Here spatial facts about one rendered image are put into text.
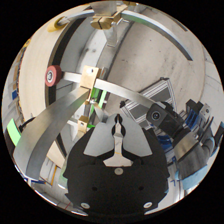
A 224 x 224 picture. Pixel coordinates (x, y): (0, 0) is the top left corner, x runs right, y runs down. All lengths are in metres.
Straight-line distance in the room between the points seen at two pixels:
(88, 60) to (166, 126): 0.52
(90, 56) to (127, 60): 0.70
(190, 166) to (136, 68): 1.14
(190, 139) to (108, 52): 0.46
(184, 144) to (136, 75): 1.06
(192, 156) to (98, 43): 0.64
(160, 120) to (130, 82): 0.98
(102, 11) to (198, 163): 0.34
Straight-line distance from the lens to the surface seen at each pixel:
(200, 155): 0.19
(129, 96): 0.25
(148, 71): 1.20
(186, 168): 0.18
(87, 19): 0.53
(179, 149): 0.19
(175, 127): 0.20
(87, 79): 0.24
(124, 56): 1.13
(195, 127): 0.64
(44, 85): 0.35
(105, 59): 0.41
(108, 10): 0.18
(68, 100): 0.16
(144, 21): 0.23
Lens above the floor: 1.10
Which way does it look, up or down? 60 degrees down
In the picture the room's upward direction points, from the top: 175 degrees counter-clockwise
